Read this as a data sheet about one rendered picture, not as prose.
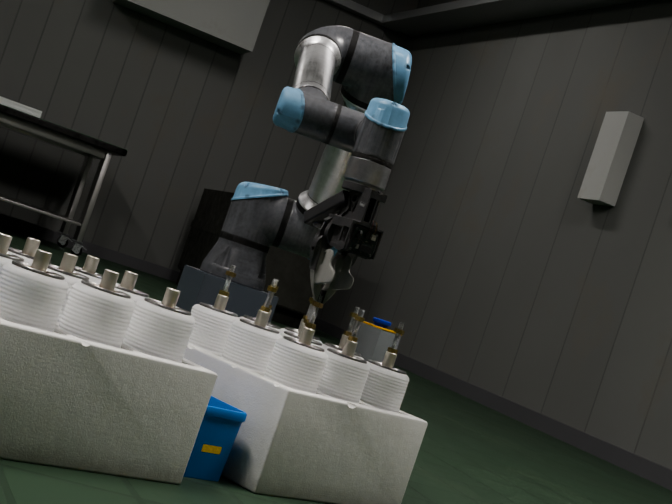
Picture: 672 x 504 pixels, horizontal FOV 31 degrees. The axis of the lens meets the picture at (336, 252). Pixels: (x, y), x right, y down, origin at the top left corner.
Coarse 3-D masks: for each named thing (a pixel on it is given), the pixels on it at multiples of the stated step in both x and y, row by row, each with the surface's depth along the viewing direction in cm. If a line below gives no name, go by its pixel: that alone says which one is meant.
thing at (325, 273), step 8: (320, 256) 206; (328, 256) 205; (320, 264) 206; (328, 264) 205; (312, 272) 206; (320, 272) 206; (328, 272) 204; (312, 280) 206; (320, 280) 205; (328, 280) 204; (312, 288) 207; (320, 288) 207
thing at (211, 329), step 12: (192, 312) 222; (204, 312) 219; (216, 312) 220; (204, 324) 219; (216, 324) 219; (228, 324) 220; (192, 336) 220; (204, 336) 219; (216, 336) 219; (204, 348) 219; (216, 348) 220
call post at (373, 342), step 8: (360, 328) 250; (368, 328) 248; (376, 328) 247; (360, 336) 249; (368, 336) 248; (376, 336) 246; (384, 336) 247; (392, 336) 249; (400, 336) 251; (360, 344) 248; (368, 344) 247; (376, 344) 246; (384, 344) 248; (360, 352) 248; (368, 352) 247; (376, 352) 246; (384, 352) 248; (376, 360) 247
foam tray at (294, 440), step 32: (192, 352) 214; (224, 384) 207; (256, 384) 202; (256, 416) 200; (288, 416) 198; (320, 416) 203; (352, 416) 209; (384, 416) 215; (256, 448) 198; (288, 448) 199; (320, 448) 205; (352, 448) 211; (384, 448) 217; (416, 448) 224; (256, 480) 197; (288, 480) 201; (320, 480) 207; (352, 480) 213; (384, 480) 219
